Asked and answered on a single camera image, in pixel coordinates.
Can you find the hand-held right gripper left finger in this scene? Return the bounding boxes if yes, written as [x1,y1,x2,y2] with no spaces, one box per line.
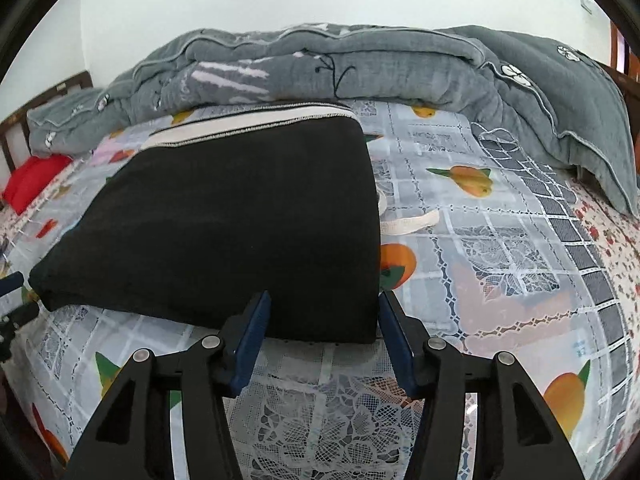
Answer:
[65,290,273,480]

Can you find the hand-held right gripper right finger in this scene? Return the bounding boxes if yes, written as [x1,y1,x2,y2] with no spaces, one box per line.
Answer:
[377,291,586,480]

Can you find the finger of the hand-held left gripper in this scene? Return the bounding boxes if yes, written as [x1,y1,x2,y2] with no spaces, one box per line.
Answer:
[0,300,41,363]
[0,271,26,297]

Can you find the black pants with white waistband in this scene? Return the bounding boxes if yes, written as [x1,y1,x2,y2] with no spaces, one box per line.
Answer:
[28,101,441,346]

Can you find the red pillow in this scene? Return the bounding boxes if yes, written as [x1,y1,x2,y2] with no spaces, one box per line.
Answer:
[2,154,73,216]

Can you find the grey fruit print sheet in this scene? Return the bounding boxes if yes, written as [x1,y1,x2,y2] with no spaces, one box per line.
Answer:
[0,100,636,480]

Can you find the brown wooden bed headboard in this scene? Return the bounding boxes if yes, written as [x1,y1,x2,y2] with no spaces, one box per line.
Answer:
[0,71,95,176]

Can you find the grey quilt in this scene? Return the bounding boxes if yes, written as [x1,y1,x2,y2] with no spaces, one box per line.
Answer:
[26,22,640,218]

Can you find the brown wooden bed footboard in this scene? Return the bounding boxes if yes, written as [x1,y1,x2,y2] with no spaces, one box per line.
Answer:
[595,15,640,111]

